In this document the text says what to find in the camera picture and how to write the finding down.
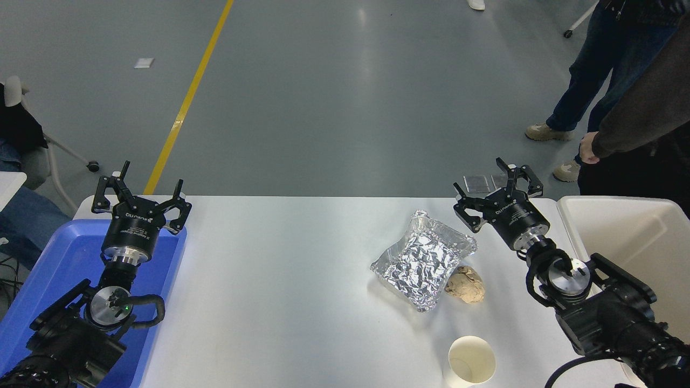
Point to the person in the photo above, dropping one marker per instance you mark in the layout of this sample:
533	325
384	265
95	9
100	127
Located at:
476	4
598	70
27	221
647	108

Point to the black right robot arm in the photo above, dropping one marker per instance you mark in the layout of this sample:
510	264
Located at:
609	318

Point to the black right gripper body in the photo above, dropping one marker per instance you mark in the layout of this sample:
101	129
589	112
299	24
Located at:
517	218

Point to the person's hand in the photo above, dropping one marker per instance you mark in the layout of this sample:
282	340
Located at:
587	148

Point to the white chair leg with caster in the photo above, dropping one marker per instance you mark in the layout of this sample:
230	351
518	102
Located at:
581	19

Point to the blue plastic tray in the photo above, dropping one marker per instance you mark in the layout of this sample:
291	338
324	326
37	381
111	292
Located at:
64	258

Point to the white paper cup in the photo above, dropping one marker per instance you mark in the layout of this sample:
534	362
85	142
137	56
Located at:
471	358

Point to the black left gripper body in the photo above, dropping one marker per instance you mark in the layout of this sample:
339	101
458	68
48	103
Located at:
132	229

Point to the white floor marker square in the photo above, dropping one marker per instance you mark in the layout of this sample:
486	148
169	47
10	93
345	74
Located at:
144	63

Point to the large pale plastic bin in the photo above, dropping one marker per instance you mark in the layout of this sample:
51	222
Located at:
630	231

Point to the crumpled tan paper ball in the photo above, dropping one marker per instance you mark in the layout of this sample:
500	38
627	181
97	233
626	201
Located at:
468	285

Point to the white side table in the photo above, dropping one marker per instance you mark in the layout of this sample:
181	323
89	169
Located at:
8	186

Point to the crumpled silver foil tray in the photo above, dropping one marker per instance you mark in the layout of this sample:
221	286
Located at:
420	258

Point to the white office chair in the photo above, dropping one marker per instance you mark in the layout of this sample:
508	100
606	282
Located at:
12	89

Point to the grey floor plate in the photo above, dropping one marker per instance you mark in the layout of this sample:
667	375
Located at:
498	179
475	182

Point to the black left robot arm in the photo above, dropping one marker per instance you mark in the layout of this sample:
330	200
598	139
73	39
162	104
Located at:
64	339

